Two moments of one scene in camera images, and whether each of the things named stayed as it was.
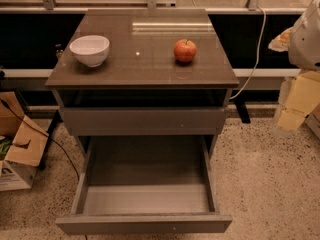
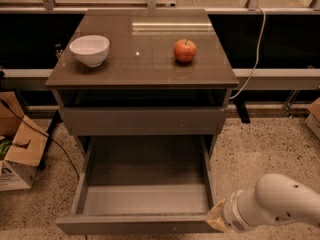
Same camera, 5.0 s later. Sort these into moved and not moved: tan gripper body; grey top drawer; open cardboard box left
Moved: tan gripper body
Not moved: grey top drawer; open cardboard box left
